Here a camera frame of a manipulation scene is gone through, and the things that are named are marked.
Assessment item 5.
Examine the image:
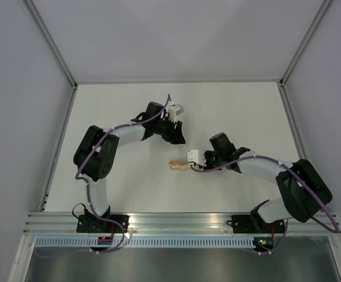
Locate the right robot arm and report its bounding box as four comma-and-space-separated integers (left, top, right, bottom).
202, 133, 333, 232

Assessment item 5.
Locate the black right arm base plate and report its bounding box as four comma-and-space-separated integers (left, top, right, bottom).
226, 214, 285, 234

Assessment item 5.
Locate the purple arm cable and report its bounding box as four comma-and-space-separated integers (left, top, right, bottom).
35, 93, 173, 259
190, 155, 341, 256

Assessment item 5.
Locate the aluminium front frame rail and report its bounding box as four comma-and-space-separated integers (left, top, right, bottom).
23, 211, 341, 236

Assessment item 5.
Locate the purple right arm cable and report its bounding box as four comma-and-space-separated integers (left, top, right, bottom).
190, 155, 341, 256

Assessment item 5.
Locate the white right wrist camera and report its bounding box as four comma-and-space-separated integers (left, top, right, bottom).
187, 149, 206, 167

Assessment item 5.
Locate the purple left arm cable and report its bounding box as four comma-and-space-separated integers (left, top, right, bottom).
35, 93, 173, 259

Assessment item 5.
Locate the back aluminium frame rail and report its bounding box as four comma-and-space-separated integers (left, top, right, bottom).
76, 78, 281, 85

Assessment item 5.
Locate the peach cloth napkin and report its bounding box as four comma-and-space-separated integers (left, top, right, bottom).
168, 160, 191, 171

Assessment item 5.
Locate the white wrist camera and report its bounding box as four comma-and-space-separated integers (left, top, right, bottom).
187, 149, 206, 167
167, 102, 184, 123

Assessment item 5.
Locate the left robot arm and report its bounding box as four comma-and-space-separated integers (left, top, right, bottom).
73, 99, 186, 233

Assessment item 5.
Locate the aluminium frame rail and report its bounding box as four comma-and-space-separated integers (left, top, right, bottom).
23, 211, 341, 236
76, 78, 281, 85

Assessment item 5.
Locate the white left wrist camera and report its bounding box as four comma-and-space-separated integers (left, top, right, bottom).
167, 102, 184, 123

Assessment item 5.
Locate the white slotted cable duct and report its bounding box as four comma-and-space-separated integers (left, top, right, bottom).
35, 236, 255, 249

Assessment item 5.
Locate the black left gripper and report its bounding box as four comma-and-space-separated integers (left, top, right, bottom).
154, 116, 186, 146

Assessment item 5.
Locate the left aluminium corner post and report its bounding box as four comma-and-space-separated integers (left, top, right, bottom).
22, 0, 77, 89

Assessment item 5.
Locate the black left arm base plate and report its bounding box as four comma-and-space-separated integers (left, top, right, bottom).
76, 214, 129, 234

